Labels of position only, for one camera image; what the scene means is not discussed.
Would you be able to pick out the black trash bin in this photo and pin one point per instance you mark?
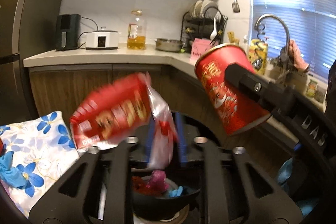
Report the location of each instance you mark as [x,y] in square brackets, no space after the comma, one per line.
[188,208]

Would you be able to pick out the blue glove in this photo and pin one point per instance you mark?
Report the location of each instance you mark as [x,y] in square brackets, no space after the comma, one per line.
[176,192]
[12,176]

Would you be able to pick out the chrome sink faucet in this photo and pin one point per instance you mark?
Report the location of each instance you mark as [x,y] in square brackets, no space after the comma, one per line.
[278,32]

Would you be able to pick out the pink utensil holder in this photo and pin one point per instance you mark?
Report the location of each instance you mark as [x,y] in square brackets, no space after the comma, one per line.
[199,47]

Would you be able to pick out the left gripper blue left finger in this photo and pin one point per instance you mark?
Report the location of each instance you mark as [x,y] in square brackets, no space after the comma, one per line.
[149,139]

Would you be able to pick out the large red paper cup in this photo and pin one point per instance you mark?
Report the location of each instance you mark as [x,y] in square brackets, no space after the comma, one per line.
[236,111]

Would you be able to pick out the cooking oil bottle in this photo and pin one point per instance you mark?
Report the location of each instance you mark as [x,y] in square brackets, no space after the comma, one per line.
[136,35]

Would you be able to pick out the steel bowl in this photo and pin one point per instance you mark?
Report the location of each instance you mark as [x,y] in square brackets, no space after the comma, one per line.
[168,45]

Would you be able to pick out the yellow detergent bottle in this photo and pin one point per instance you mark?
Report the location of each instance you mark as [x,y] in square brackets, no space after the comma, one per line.
[257,55]

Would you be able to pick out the black dish rack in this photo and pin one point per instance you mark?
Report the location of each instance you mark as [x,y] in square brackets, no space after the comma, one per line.
[204,20]

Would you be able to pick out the red wrapper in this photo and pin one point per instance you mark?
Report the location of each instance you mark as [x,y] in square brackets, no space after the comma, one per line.
[139,185]

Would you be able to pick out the pink cloth on faucet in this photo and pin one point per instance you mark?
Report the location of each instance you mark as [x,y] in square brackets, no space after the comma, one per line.
[299,63]

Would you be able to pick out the red snack bag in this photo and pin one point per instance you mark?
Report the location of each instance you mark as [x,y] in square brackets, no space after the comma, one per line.
[114,111]

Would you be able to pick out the wooden lower cabinet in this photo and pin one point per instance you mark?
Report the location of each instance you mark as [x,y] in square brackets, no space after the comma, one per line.
[65,87]

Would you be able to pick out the pink plastic bag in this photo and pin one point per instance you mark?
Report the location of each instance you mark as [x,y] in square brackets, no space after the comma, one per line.
[156,184]

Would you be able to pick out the dark grey refrigerator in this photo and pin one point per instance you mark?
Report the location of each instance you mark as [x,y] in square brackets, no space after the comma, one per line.
[27,29]

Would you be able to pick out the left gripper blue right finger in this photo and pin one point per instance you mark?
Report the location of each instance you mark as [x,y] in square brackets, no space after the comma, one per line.
[182,144]

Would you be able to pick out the window blinds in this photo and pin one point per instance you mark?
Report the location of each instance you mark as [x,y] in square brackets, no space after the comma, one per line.
[311,23]

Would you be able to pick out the blue floral white tablecloth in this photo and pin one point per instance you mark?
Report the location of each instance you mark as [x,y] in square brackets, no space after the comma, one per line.
[43,150]

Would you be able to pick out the white rice cooker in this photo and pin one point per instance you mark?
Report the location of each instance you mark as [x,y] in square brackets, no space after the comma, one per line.
[102,39]

